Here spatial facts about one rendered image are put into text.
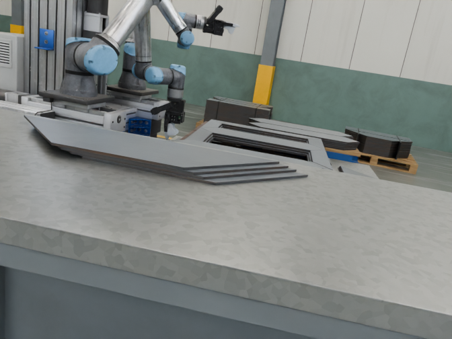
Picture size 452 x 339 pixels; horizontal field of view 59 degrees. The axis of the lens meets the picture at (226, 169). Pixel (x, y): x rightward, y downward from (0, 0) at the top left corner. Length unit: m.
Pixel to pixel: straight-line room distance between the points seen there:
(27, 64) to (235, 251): 1.74
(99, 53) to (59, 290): 0.86
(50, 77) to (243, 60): 7.20
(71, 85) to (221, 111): 4.70
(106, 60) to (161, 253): 1.21
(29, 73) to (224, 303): 1.77
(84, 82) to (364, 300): 1.48
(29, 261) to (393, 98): 8.58
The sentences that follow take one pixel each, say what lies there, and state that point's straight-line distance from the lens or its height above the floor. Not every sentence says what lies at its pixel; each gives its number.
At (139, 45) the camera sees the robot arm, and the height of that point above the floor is 1.27.
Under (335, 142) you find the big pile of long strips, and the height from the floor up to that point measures 0.83.
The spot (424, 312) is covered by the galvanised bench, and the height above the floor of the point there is 1.05.
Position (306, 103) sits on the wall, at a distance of 8.88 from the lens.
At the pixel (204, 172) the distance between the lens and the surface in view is 0.83.
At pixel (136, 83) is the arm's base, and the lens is 2.22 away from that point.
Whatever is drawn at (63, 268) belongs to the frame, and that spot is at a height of 0.99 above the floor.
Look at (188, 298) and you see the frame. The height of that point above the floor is 0.99.
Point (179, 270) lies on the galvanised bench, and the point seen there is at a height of 1.03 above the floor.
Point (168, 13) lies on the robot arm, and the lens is 2.24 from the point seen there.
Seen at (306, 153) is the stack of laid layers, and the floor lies 0.83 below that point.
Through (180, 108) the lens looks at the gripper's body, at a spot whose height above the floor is 1.01.
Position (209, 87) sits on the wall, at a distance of 9.22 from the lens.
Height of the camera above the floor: 1.31
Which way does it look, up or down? 17 degrees down
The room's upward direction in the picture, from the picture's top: 9 degrees clockwise
